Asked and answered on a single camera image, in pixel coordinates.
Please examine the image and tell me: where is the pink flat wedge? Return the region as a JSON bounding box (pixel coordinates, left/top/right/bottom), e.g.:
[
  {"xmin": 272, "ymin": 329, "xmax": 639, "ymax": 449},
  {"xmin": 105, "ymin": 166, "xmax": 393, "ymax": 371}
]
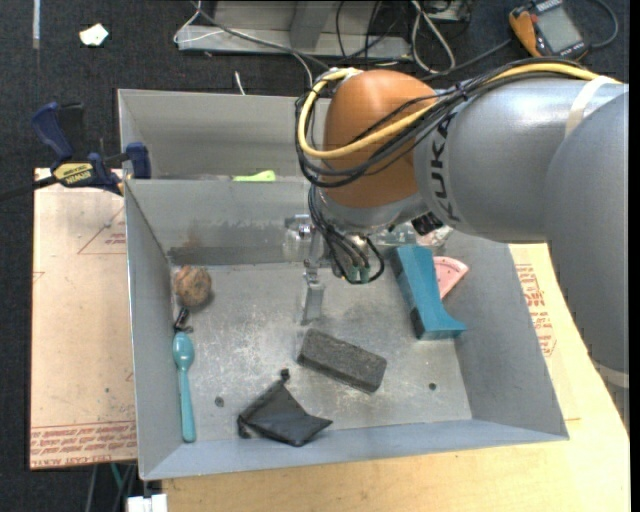
[{"xmin": 431, "ymin": 255, "xmax": 471, "ymax": 301}]

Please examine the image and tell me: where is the teal blue block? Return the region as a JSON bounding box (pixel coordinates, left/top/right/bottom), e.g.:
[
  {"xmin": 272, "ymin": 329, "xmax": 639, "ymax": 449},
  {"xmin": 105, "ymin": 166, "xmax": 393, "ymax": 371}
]
[{"xmin": 389, "ymin": 244, "xmax": 468, "ymax": 342}]

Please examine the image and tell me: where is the bright green flat piece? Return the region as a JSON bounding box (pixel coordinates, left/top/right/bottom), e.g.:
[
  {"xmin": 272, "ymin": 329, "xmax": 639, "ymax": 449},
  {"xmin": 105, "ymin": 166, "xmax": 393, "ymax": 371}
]
[{"xmin": 231, "ymin": 169, "xmax": 278, "ymax": 183}]

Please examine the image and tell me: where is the dark grey flat block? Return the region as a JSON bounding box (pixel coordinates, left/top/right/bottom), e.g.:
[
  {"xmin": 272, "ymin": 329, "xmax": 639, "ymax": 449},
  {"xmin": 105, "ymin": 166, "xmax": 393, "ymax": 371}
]
[{"xmin": 296, "ymin": 327, "xmax": 389, "ymax": 394}]

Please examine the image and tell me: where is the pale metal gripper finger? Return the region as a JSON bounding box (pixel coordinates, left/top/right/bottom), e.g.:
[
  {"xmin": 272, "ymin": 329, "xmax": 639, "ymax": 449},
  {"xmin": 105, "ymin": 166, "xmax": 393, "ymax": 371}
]
[{"xmin": 300, "ymin": 278, "xmax": 327, "ymax": 326}]

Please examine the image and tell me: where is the brown cardboard board red print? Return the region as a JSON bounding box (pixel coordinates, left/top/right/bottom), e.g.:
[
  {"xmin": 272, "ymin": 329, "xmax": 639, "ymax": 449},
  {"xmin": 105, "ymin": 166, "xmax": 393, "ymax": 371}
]
[{"xmin": 29, "ymin": 167, "xmax": 584, "ymax": 471}]

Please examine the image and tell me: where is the black cylinder on white bracket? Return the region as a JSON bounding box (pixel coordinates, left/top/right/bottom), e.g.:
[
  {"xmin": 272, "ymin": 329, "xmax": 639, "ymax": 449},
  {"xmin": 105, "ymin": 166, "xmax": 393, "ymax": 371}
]
[{"xmin": 410, "ymin": 210, "xmax": 446, "ymax": 238}]

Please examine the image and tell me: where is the brown rough ball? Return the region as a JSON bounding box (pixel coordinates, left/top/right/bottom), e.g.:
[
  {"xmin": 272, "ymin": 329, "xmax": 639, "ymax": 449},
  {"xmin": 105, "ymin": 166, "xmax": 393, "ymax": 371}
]
[{"xmin": 172, "ymin": 264, "xmax": 214, "ymax": 309}]

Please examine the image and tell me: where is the grey metal bin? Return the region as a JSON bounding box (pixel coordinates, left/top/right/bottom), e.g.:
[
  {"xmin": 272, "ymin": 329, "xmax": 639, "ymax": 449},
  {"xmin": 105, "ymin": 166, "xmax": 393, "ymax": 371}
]
[{"xmin": 117, "ymin": 88, "xmax": 570, "ymax": 481}]

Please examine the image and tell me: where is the black cloth pouch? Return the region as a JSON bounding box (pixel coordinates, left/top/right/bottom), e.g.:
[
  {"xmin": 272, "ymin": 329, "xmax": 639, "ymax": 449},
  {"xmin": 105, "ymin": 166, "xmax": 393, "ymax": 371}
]
[{"xmin": 236, "ymin": 368, "xmax": 334, "ymax": 448}]

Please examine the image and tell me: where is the teal plastic spoon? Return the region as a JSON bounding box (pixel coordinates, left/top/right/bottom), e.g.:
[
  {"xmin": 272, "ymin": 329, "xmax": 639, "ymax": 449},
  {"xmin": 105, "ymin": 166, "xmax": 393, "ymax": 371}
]
[{"xmin": 172, "ymin": 331, "xmax": 198, "ymax": 444}]

